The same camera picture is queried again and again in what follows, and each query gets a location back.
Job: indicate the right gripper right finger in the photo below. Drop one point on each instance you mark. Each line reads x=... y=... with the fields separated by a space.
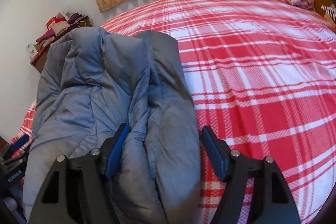
x=272 y=201

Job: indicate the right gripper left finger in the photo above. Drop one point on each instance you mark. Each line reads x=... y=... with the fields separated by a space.
x=74 y=189

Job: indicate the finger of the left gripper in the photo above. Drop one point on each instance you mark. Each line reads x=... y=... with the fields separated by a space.
x=16 y=145

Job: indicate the grey puffer jacket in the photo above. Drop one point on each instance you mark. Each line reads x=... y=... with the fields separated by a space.
x=92 y=82

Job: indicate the clothes stack on desk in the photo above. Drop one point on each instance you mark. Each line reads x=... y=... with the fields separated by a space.
x=74 y=20

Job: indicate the person's left hand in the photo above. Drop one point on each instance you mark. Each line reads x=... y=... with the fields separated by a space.
x=10 y=203

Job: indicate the white greeting card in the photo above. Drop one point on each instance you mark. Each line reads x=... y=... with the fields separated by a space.
x=32 y=51

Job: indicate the red plaid bed sheet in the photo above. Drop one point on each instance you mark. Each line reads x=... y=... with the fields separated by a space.
x=261 y=73

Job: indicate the red box on desk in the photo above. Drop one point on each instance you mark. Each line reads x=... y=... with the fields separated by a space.
x=54 y=20

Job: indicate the striped pillow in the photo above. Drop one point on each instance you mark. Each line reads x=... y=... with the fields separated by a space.
x=331 y=12

